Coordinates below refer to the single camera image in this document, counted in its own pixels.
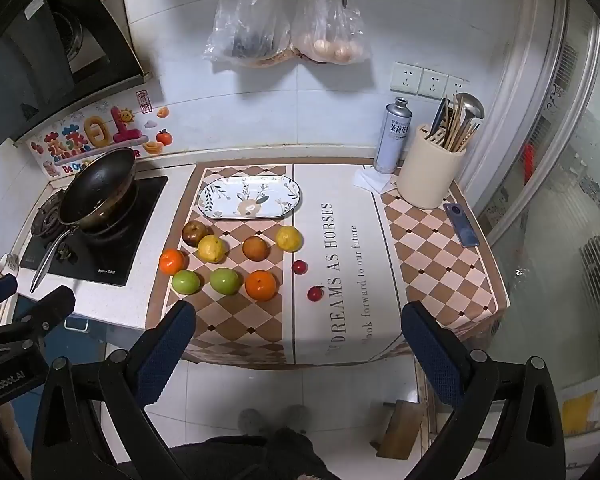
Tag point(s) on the black range hood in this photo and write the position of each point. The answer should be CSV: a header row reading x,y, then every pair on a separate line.
x,y
55,50

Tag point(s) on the small wooden stool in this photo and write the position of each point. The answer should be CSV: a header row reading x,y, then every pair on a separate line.
x,y
400,430

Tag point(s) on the black frying pan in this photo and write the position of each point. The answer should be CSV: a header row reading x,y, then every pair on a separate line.
x,y
97,185

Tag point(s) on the yellow citrus fruit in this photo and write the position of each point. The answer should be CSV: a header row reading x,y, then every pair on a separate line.
x,y
288,239
212,249

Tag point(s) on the white folded tissue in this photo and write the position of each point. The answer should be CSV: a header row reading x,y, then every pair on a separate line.
x,y
372,181

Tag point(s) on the person's dark clothing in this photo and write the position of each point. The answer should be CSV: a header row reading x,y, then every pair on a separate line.
x,y
250,460

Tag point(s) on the brownish orange round fruit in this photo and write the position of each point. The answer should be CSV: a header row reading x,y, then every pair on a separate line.
x,y
255,248

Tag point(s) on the glass sliding door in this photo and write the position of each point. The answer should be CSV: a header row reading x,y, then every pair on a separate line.
x,y
555,210

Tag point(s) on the steel ladle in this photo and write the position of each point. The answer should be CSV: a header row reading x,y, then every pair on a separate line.
x,y
470,105

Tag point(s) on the cream utensil holder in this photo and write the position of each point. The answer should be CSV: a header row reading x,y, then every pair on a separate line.
x,y
427,175

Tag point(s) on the gold ingot wall sticker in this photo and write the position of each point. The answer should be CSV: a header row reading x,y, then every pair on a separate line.
x,y
155,149

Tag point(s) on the small orange wall sticker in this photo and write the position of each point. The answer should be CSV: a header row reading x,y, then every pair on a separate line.
x,y
162,111

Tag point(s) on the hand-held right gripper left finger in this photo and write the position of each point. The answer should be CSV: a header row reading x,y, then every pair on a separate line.
x,y
165,345

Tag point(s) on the small red cherry tomato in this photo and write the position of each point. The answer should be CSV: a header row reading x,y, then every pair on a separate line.
x,y
299,267
316,293

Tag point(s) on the colourful wall sticker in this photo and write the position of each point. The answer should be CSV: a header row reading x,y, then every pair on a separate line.
x,y
90,132

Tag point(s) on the glass fruit bowl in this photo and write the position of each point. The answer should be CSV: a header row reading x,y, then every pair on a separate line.
x,y
250,199

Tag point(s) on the brown egg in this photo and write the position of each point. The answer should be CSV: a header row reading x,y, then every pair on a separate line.
x,y
321,47
341,53

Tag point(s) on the small white cup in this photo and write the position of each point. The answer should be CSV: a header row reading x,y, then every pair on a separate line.
x,y
9,262

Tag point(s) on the orange tangerine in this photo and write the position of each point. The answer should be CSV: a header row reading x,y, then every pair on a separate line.
x,y
173,262
260,285

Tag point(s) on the white wall socket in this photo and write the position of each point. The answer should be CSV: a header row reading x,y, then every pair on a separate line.
x,y
457,87
406,79
432,84

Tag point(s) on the clear plastic bag dark contents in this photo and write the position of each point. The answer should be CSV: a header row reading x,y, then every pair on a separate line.
x,y
250,25

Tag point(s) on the clear plastic bag of eggs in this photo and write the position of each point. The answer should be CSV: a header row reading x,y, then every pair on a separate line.
x,y
330,15

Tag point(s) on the checkered printed table mat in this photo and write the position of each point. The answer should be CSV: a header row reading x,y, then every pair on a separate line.
x,y
330,260

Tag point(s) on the black glass gas stove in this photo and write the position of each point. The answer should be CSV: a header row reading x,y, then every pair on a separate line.
x,y
140,220

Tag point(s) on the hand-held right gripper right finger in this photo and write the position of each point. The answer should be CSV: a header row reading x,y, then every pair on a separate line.
x,y
430,350

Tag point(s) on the blue smartphone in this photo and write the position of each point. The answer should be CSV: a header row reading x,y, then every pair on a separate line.
x,y
461,225

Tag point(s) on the persimmon wall sticker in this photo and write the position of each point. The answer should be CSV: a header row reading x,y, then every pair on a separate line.
x,y
163,137

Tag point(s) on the bundle of wooden chopsticks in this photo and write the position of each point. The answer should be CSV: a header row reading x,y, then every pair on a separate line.
x,y
455,127

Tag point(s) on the green apple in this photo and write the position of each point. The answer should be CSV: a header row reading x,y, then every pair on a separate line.
x,y
186,282
225,281

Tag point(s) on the red stamp wall sticker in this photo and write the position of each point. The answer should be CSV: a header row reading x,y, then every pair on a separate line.
x,y
142,102

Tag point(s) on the dark brown apple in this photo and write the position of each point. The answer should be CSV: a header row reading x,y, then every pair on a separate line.
x,y
195,233

